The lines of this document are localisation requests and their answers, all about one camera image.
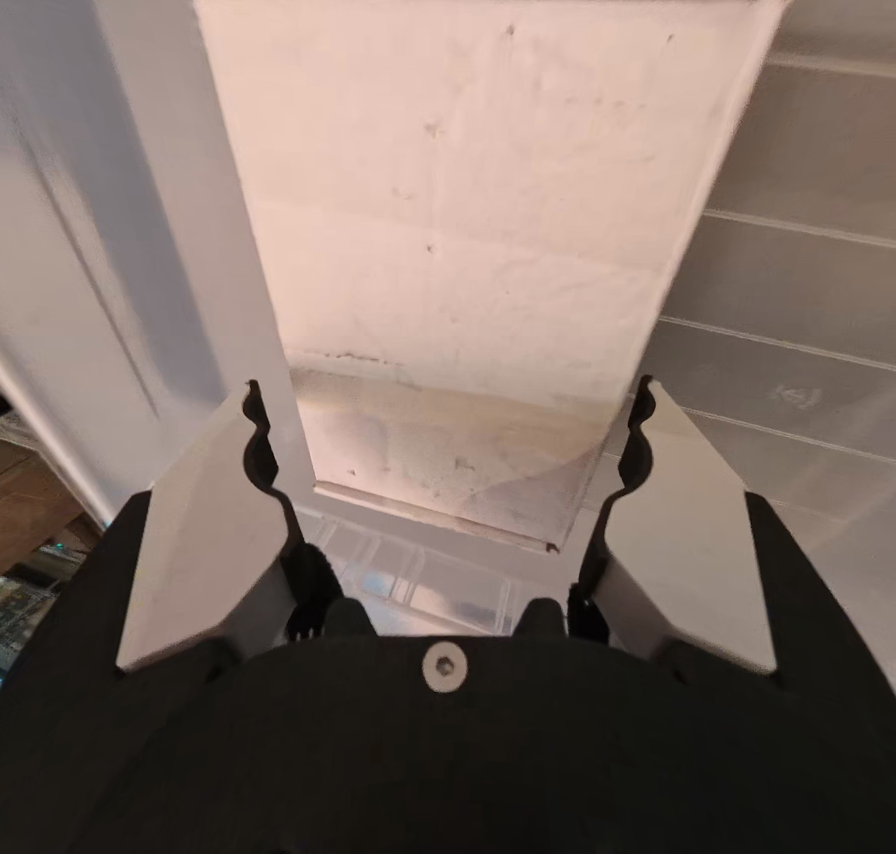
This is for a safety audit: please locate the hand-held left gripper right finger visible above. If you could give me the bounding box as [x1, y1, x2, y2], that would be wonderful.
[568, 375, 779, 674]

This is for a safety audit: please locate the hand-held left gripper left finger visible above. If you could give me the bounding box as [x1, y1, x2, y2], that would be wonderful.
[114, 380, 303, 673]

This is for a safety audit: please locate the clear plastic bin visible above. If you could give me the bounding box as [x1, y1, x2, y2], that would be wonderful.
[0, 0, 896, 638]

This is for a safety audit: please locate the white cardboard box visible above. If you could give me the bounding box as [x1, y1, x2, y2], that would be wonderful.
[171, 0, 802, 554]

